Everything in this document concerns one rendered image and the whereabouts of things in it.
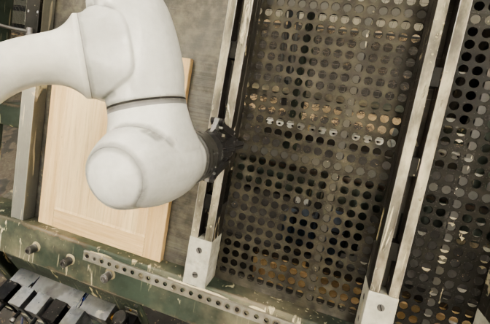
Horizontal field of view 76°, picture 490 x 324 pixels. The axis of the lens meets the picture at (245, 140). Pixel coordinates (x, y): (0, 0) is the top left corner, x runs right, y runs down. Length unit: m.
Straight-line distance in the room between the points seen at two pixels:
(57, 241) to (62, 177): 0.19
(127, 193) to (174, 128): 0.09
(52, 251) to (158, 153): 0.83
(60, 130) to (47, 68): 0.68
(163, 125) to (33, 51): 0.16
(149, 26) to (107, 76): 0.08
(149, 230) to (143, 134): 0.61
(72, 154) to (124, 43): 0.71
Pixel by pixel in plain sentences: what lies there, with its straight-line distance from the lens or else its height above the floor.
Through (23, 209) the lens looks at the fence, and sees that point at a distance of 1.21.
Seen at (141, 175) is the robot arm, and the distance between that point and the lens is 0.34.
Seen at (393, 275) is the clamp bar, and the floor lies 1.07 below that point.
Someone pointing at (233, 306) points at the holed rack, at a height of 0.89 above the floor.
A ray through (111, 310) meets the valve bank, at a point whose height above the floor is 0.74.
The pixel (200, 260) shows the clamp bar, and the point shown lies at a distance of 0.84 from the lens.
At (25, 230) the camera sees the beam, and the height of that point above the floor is 0.89.
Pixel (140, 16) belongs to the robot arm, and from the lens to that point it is 0.41.
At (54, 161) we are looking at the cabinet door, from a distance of 1.12.
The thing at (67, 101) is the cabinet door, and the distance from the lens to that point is 1.07.
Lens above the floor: 1.70
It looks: 38 degrees down
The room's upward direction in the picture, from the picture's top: straight up
